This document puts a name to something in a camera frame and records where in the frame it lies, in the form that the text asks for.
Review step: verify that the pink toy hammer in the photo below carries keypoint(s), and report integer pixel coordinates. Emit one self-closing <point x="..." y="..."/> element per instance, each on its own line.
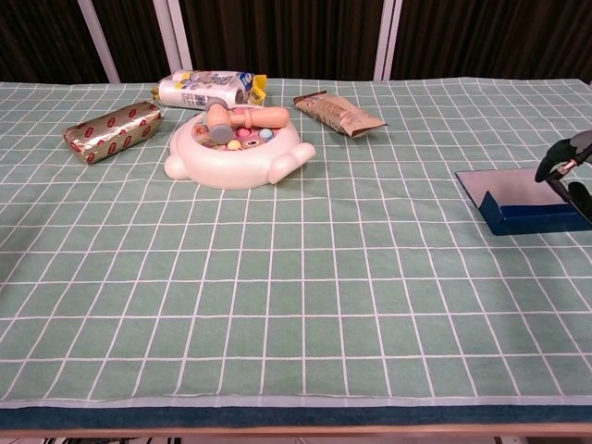
<point x="259" y="116"/>

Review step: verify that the dark blue felt mat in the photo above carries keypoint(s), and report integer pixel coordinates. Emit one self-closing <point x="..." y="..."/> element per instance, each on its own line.
<point x="277" y="417"/>

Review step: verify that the white aluminium frame post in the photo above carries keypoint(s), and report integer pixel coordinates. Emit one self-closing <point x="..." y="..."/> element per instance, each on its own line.
<point x="173" y="37"/>
<point x="387" y="41"/>
<point x="99" y="41"/>

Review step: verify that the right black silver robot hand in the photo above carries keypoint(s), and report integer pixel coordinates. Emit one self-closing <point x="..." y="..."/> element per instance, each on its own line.
<point x="562" y="155"/>

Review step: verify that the blue glasses case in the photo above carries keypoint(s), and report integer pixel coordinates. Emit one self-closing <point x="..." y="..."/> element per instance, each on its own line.
<point x="536" y="217"/>

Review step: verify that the white animal-shaped toy game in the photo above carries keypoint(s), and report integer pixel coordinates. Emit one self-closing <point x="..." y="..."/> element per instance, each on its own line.
<point x="231" y="166"/>

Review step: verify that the brown snack bar wrapper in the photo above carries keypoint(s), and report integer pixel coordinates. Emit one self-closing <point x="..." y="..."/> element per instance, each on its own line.
<point x="340" y="113"/>

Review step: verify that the gold foil snack pack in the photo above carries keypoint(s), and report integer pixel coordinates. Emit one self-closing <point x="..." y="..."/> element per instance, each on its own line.
<point x="113" y="134"/>

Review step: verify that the green white checked tablecloth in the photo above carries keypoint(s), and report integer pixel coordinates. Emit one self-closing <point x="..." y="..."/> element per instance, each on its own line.
<point x="277" y="277"/>

